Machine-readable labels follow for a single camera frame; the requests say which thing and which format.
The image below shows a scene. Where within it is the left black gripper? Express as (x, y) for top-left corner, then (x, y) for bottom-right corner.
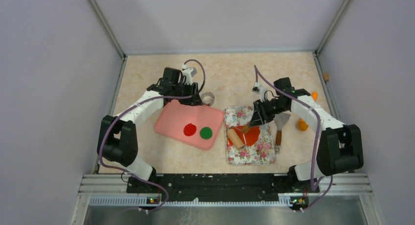
(172, 81), (203, 106)

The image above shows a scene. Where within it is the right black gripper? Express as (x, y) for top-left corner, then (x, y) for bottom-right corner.
(250, 98), (288, 128)

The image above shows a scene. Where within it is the orange-red dough piece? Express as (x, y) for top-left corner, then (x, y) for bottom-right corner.
(246, 127), (260, 146)

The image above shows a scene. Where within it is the pink plastic tray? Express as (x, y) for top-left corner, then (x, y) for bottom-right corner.
(154, 100), (224, 151)

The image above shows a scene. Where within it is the round metal cutter ring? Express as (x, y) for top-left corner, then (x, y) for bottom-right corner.
(200, 92), (216, 107)

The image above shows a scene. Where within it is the wooden rolling pin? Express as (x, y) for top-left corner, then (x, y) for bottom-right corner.
(227, 123), (251, 150)

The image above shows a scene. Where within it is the floral patterned tray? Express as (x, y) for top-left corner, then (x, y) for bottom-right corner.
(224, 106), (277, 166)

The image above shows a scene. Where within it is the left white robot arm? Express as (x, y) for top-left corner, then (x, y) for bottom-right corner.
(97, 65), (202, 192)

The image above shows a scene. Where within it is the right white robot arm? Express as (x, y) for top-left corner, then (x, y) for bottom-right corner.
(249, 77), (364, 192)

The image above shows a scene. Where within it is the red dough disc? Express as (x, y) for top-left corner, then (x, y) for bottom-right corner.
(183, 123), (197, 136)

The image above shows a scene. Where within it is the green dough disc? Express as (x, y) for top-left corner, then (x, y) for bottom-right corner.
(199, 127), (213, 140)

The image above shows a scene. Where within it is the orange toy carrot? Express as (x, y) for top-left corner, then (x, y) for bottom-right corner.
(298, 91), (319, 132)

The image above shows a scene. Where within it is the small wooden cork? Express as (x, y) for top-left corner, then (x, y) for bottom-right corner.
(322, 72), (329, 82)

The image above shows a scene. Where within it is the metal scraper wooden handle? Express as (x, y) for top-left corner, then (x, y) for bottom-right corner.
(274, 112), (291, 154)

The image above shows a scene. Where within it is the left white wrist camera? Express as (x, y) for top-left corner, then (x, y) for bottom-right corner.
(182, 64), (197, 85)

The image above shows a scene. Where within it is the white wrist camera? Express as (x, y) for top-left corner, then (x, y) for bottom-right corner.
(182, 64), (197, 85)
(252, 82), (267, 100)

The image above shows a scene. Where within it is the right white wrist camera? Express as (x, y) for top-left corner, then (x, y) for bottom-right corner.
(252, 82), (267, 100)

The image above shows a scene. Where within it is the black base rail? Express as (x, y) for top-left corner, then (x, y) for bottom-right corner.
(126, 174), (313, 202)

